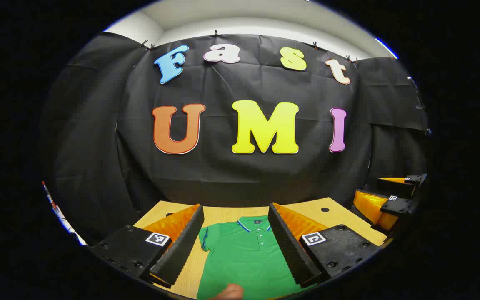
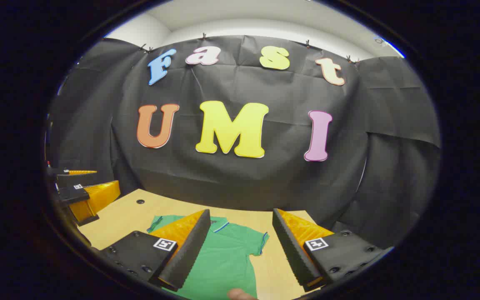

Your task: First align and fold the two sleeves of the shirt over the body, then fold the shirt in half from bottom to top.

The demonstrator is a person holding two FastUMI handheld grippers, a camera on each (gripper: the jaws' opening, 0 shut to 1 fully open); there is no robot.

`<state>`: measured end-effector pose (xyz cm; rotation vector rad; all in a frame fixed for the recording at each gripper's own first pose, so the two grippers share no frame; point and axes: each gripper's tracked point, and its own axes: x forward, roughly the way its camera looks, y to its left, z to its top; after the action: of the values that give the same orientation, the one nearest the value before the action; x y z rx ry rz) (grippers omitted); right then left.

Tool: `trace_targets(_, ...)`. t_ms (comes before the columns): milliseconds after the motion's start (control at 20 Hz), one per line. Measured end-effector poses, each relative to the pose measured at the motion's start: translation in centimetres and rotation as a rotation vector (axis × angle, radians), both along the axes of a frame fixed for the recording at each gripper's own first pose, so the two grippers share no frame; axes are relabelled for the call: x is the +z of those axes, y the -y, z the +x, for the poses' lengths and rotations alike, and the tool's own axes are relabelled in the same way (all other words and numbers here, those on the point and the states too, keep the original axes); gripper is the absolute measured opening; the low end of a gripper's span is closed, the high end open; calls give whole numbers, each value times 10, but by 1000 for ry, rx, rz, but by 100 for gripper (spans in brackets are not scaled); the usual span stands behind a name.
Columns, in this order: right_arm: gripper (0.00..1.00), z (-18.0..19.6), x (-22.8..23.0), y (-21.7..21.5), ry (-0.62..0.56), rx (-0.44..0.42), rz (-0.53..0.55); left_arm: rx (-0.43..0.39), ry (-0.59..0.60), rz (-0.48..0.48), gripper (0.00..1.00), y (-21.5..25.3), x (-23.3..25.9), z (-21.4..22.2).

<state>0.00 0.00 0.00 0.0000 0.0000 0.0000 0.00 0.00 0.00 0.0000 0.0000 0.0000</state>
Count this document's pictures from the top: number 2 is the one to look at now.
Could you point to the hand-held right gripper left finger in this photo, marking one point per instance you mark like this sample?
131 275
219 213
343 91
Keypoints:
190 254

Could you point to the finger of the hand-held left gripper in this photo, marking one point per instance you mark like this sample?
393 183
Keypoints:
63 171
98 198

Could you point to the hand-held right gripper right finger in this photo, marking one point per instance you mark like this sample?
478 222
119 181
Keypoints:
292 254

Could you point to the green T-shirt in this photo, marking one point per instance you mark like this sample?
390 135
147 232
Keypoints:
223 258

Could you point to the black backdrop cloth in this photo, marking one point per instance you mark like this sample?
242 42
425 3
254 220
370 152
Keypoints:
265 183

